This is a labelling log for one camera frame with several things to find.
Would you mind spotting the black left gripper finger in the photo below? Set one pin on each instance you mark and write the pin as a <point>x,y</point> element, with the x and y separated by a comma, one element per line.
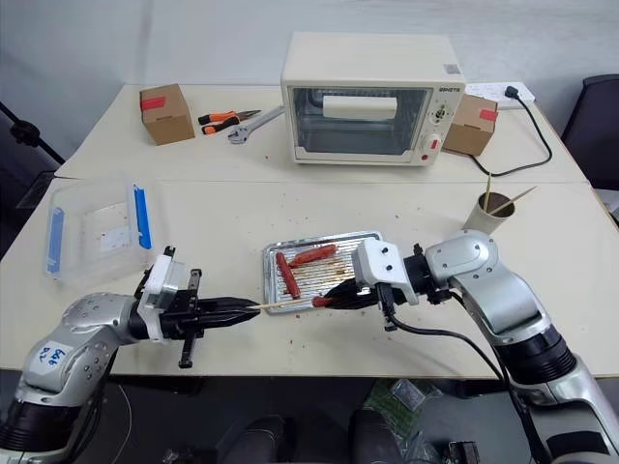
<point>229,319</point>
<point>229,304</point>

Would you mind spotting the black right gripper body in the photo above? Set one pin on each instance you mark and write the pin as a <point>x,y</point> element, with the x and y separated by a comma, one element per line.
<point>378,296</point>

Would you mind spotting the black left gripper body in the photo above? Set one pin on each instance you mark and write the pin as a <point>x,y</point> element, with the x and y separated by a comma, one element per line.
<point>186,314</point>

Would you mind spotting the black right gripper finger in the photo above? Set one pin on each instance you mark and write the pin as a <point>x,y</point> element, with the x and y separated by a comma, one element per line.
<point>349,289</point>
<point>355,302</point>

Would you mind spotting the red sausage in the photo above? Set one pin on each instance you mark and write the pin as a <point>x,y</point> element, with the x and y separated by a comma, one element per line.
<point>320,302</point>
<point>312,256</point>
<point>288,276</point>

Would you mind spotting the thin wooden skewer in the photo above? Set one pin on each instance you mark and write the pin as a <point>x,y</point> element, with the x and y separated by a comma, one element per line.
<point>285,304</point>
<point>515,199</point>
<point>488,191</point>

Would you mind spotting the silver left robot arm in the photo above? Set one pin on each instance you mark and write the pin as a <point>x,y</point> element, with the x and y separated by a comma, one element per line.
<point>87,324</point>

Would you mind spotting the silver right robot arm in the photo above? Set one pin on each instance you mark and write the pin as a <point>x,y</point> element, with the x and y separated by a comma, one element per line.
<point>508,299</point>

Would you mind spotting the ribbed metal tray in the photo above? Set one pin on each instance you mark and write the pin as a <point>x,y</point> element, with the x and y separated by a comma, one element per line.
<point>321,278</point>

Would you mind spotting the brown paper cup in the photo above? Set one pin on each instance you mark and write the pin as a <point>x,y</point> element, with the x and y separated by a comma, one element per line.
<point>486,220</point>

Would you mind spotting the green plastic bag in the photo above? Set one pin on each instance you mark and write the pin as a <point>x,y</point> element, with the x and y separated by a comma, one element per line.
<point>399,398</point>

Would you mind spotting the clear plastic container blue clips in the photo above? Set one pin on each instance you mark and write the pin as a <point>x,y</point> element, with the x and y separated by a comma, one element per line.
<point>97,232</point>

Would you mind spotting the dark rounded shape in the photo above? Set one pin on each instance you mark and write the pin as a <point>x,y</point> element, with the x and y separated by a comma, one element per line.
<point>258,440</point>
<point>379,435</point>

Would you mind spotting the silver adjustable wrench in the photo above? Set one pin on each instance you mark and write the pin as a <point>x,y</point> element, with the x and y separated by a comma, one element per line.
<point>254,124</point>

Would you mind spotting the orange black pliers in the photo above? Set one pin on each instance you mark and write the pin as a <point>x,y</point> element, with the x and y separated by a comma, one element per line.
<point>220,117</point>

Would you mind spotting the cardboard box with red label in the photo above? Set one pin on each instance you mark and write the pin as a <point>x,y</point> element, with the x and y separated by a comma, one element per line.
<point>167,116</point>
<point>471,128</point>

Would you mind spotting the cream toaster oven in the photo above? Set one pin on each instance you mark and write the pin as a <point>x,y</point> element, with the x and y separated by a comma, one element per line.
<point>367,67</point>

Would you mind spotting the white power strip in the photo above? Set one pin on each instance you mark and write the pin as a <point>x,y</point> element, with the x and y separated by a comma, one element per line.
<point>488,91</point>

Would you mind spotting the black tripod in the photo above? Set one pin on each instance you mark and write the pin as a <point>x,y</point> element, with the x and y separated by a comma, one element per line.
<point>24,131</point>

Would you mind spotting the dark office chair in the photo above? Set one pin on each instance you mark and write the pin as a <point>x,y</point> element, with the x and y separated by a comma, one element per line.
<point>597,130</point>

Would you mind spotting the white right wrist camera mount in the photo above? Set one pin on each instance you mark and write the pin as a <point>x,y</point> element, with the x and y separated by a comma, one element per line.
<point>382,263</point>

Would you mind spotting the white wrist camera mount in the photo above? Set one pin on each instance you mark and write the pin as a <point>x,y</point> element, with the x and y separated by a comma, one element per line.
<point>382,263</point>
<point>157,290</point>

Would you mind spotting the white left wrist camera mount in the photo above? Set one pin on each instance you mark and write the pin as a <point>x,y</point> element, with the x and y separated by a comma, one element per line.
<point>157,290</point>

